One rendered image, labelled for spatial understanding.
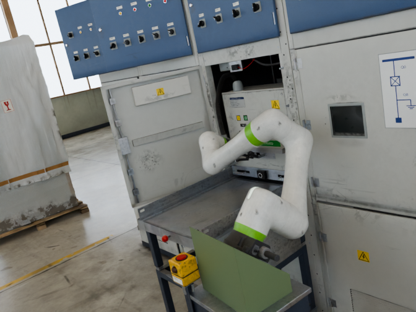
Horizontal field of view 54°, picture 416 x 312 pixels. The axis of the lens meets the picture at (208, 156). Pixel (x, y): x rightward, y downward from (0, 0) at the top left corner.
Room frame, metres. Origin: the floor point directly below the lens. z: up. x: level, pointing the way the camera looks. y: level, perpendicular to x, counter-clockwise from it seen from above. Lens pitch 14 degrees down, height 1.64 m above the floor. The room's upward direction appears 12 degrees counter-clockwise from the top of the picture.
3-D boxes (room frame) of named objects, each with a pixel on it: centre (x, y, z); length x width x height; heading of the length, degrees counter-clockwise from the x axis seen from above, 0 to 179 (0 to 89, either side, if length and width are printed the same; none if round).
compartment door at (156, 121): (2.49, 0.22, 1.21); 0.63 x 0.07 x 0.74; 110
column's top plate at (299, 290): (1.40, -0.04, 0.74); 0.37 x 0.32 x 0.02; 33
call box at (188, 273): (1.47, 0.18, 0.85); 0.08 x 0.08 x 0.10; 38
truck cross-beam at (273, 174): (2.33, -0.32, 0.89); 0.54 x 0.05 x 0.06; 38
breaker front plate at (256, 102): (2.32, -0.31, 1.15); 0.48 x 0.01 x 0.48; 38
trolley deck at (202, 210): (2.09, 0.00, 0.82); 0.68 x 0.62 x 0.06; 128
